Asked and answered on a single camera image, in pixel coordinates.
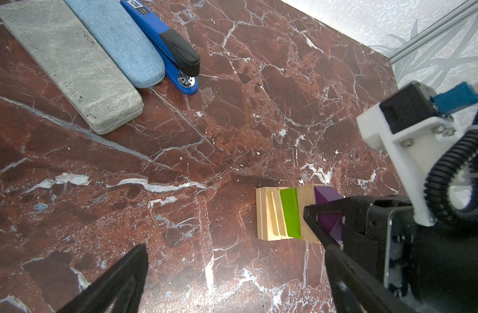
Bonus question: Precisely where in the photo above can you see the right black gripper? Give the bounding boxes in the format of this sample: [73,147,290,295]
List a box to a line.
[303,196,423,297]

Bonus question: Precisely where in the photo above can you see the wood block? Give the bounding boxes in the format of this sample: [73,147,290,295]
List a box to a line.
[296,184,326,244]
[255,187,292,241]

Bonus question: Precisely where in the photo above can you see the green block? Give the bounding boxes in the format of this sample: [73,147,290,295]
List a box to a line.
[279,188,302,239]

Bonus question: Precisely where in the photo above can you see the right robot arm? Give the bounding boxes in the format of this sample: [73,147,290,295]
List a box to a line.
[303,196,478,312]

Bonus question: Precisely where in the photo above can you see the light blue oval case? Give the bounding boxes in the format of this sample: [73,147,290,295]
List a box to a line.
[66,0,166,89]

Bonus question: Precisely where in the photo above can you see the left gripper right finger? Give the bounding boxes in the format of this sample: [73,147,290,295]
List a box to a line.
[325,245,414,312]

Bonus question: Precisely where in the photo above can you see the right black cable conduit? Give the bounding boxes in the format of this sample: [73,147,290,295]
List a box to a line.
[423,89,478,230]

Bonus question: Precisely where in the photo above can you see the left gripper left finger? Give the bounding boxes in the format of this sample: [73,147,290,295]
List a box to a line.
[59,244,149,312]

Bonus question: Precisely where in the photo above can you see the blue black tool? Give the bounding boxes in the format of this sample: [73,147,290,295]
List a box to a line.
[120,0,201,95]

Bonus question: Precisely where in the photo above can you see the grey sponge block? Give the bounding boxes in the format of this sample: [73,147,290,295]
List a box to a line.
[0,1,144,135]

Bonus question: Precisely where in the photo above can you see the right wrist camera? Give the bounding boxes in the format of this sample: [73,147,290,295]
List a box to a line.
[357,81,478,227]

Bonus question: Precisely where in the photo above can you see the purple block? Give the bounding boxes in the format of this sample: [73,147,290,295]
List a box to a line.
[314,186,343,245]

